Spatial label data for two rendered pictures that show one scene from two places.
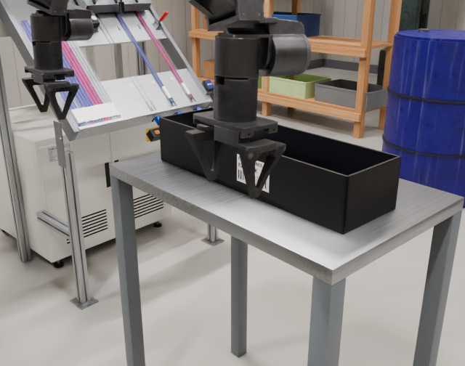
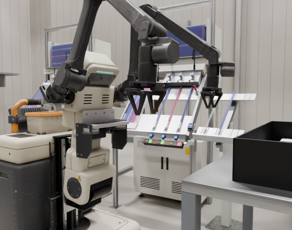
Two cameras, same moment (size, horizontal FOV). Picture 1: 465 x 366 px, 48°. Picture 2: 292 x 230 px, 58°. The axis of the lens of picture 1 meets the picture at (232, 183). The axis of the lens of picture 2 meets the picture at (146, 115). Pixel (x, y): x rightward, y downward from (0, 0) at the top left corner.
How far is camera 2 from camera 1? 95 cm
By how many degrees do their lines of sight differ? 75
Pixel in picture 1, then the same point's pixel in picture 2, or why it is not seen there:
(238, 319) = not seen: outside the picture
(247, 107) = (140, 75)
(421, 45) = not seen: outside the picture
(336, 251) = (205, 180)
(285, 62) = (156, 55)
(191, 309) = not seen: outside the picture
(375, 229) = (256, 188)
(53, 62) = (210, 84)
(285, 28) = (163, 41)
